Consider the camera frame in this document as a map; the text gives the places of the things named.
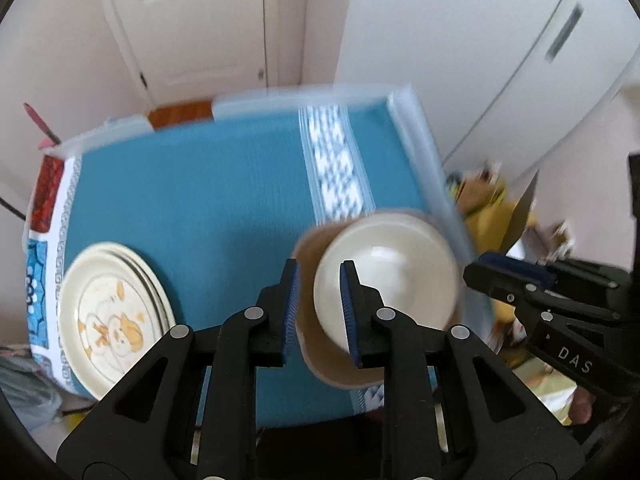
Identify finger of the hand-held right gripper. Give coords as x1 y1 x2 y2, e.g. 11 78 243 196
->
477 252 631 311
462 261 625 328

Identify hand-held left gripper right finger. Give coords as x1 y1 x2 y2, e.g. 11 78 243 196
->
339 260 586 480

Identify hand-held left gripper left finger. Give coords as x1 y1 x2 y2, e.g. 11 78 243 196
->
56 259 301 480

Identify tan brown bowl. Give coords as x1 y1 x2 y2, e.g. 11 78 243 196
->
291 208 468 392

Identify cream bowl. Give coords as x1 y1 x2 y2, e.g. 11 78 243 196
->
313 214 462 352

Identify person's right hand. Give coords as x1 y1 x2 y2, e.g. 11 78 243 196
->
570 391 597 425

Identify yellow bag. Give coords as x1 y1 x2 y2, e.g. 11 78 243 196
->
462 195 538 261

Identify cream cartoon print plate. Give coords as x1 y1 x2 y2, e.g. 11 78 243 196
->
59 245 166 401
115 246 173 333
125 250 178 333

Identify teal tablecloth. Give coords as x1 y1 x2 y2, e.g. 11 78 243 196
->
22 97 481 428

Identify white refrigerator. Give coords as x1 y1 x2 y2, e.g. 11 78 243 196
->
332 0 640 176

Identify clear plastic bag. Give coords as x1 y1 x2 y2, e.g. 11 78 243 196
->
0 345 68 431

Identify white door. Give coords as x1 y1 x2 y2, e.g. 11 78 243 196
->
102 0 281 111

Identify pink handled mop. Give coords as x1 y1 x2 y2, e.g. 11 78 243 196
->
22 102 61 148

